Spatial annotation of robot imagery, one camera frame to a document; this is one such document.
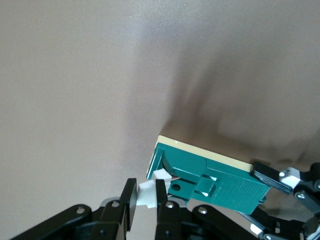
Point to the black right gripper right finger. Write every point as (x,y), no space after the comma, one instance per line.
(162,217)

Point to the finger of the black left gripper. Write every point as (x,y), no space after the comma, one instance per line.
(270,176)
(270,225)

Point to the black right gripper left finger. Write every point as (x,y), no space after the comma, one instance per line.
(126,197)

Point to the green terminal block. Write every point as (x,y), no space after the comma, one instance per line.
(232,190)

